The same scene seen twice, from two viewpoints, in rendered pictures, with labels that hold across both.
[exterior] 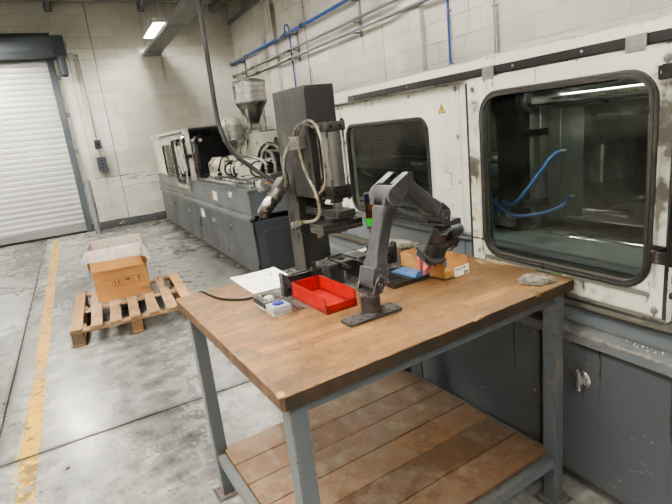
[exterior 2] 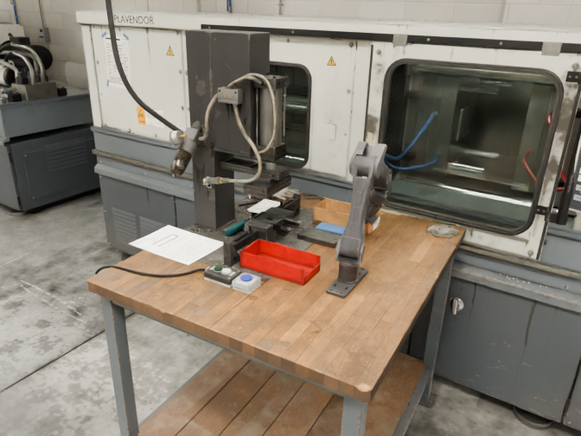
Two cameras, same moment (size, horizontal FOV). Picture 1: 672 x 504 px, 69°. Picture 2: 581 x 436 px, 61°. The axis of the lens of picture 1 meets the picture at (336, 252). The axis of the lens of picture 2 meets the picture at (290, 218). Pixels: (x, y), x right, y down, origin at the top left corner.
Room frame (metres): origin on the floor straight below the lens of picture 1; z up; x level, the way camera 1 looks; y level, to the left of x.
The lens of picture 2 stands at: (0.34, 0.81, 1.73)
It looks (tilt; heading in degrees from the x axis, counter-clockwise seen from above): 23 degrees down; 329
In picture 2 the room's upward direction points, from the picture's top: 2 degrees clockwise
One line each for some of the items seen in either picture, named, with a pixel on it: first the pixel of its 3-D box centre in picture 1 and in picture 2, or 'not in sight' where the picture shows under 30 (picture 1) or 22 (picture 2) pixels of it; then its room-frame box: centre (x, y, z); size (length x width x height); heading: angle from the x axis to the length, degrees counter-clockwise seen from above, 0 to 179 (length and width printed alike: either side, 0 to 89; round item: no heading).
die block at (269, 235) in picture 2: (344, 269); (269, 227); (1.88, -0.03, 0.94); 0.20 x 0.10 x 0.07; 120
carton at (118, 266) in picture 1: (120, 266); not in sight; (4.70, 2.12, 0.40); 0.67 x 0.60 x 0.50; 22
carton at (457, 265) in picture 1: (433, 262); (346, 216); (1.86, -0.38, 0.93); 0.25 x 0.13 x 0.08; 30
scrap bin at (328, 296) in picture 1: (322, 293); (279, 260); (1.64, 0.06, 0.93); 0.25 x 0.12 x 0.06; 30
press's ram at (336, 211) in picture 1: (324, 197); (252, 155); (1.94, 0.02, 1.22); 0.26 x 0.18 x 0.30; 30
